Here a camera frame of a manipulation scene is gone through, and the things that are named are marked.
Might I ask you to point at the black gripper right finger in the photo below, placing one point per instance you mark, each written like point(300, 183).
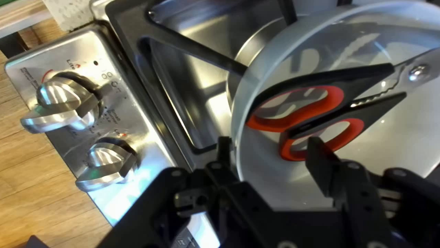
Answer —
point(339, 179)

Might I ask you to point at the stainless steel gas stove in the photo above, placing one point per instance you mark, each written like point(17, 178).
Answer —
point(168, 71)

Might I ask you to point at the red and black scissors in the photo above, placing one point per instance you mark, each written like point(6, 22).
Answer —
point(357, 95)

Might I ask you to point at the upper stove knob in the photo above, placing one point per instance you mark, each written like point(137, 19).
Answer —
point(67, 99)

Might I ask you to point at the lower stove knob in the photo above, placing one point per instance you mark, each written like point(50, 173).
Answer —
point(109, 161)

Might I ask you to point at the stove knob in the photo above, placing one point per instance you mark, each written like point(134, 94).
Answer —
point(109, 161)
point(67, 99)

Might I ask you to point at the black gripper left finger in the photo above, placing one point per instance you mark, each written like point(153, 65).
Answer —
point(221, 171)

